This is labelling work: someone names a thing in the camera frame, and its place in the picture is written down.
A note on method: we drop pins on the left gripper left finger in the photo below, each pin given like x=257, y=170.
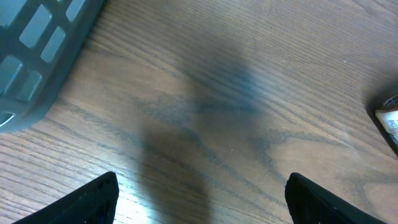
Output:
x=93, y=203

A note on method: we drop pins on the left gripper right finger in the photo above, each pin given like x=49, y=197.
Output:
x=310, y=203

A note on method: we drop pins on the green lid jar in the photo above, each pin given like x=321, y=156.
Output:
x=387, y=115

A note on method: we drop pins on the grey plastic mesh basket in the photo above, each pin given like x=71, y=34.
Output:
x=40, y=40

